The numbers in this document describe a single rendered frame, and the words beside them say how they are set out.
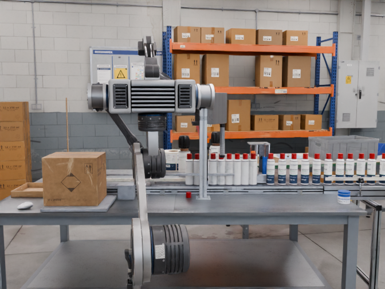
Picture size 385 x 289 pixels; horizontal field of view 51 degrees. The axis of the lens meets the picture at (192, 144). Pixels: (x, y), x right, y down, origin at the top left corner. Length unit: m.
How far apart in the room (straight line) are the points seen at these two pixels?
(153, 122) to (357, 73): 6.24
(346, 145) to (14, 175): 4.03
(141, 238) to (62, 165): 0.99
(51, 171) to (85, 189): 0.21
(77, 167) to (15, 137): 3.36
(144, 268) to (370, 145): 3.44
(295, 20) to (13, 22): 4.75
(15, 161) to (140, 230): 4.29
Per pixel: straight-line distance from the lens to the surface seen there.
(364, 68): 7.88
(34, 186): 2.96
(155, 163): 1.86
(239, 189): 2.62
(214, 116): 2.42
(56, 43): 7.01
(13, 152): 5.63
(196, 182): 2.60
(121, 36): 6.98
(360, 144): 4.47
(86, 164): 2.27
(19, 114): 5.59
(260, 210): 2.26
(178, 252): 1.48
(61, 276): 3.05
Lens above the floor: 1.44
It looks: 7 degrees down
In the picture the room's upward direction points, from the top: straight up
